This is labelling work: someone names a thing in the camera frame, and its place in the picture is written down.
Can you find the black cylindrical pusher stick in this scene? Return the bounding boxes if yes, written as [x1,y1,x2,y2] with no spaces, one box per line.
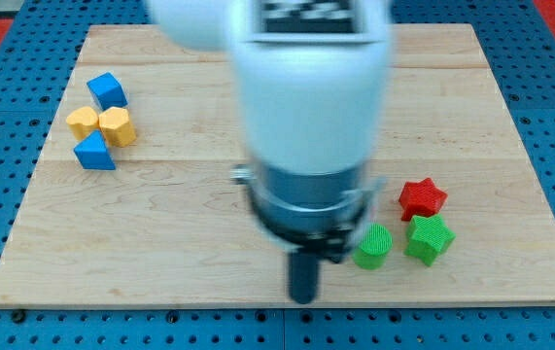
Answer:
[288,251,318,304]

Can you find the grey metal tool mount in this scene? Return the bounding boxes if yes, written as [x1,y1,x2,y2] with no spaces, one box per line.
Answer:
[230,162,386,263]

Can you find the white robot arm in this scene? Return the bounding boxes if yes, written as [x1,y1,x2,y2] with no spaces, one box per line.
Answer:
[146,0,393,304]

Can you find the red star block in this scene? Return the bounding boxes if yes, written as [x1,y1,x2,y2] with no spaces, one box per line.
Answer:
[399,177,448,222]

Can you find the green star block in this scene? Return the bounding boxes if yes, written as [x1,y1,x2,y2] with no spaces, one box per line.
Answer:
[404,214,456,266]

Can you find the wooden board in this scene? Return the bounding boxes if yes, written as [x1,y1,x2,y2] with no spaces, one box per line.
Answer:
[0,24,555,309]

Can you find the green cylinder block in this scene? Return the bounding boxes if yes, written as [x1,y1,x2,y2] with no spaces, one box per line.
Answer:
[352,224,393,270]

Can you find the yellow hexagon block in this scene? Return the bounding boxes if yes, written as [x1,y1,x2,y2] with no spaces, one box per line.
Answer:
[98,107,137,148]

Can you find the blue triangle block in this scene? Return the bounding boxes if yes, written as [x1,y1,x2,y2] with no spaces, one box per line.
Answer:
[73,130,116,170]

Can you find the blue cube block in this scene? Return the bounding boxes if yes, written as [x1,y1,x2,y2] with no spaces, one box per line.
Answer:
[87,72,127,111]

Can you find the yellow heart block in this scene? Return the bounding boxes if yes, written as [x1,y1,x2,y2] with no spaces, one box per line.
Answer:
[65,106,100,141]

